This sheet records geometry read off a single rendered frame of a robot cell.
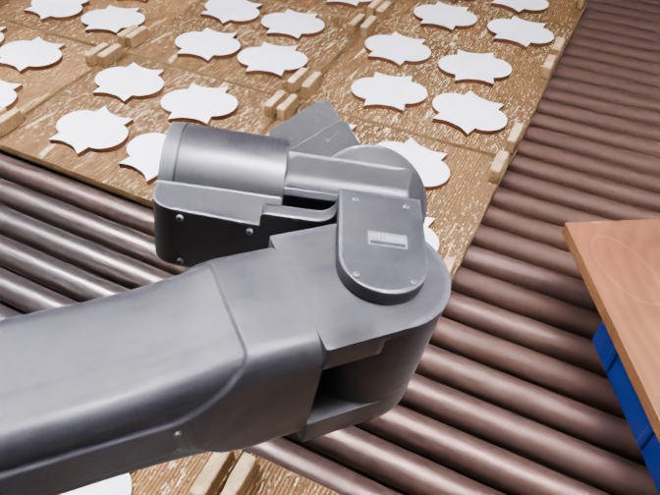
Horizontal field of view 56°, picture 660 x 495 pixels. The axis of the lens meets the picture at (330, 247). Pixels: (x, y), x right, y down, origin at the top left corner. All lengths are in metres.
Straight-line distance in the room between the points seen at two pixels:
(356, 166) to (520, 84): 1.02
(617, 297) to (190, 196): 0.57
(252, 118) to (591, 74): 0.70
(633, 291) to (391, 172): 0.52
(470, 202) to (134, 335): 0.81
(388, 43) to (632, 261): 0.76
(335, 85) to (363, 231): 1.00
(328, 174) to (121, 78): 1.04
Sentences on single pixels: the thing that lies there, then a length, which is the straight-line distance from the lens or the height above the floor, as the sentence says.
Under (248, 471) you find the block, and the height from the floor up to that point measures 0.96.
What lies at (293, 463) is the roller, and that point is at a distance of 0.72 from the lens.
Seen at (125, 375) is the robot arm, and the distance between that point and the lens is 0.21.
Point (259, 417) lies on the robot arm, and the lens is 0.23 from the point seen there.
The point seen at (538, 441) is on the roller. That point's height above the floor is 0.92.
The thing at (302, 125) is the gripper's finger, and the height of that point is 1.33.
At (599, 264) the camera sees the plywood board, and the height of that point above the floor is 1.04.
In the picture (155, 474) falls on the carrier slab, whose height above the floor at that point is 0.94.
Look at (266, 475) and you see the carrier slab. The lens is 0.70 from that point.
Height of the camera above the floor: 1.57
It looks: 45 degrees down
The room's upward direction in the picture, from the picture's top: straight up
